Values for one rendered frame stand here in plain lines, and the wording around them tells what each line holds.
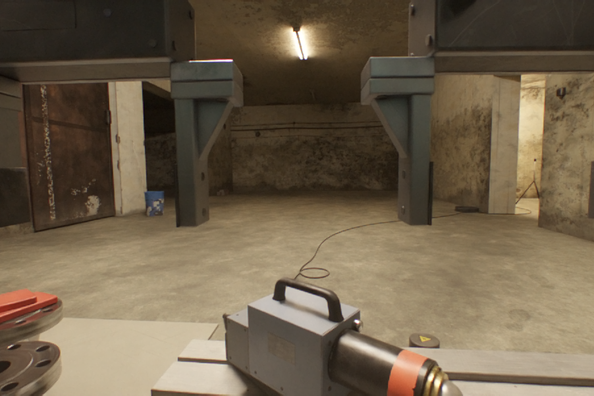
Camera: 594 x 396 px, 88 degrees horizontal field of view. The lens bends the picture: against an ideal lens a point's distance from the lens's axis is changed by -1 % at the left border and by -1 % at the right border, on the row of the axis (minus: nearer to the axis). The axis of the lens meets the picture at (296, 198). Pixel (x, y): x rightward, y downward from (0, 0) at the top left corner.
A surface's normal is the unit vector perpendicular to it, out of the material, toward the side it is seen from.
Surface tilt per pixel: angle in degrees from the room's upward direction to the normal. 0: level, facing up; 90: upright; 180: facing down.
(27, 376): 0
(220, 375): 0
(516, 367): 0
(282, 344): 90
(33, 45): 90
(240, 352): 90
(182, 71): 90
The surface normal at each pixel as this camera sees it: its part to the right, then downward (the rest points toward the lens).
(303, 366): -0.65, 0.07
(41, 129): 0.99, 0.00
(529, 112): -0.11, 0.09
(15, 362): -0.01, -1.00
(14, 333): 0.69, 0.05
